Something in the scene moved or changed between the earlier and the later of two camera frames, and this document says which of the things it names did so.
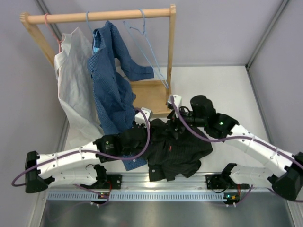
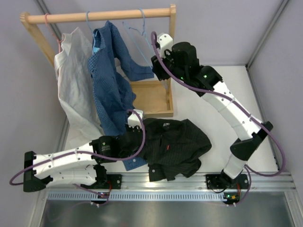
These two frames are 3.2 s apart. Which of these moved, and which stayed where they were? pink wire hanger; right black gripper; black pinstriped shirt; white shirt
Moved: right black gripper
Stayed: black pinstriped shirt; white shirt; pink wire hanger
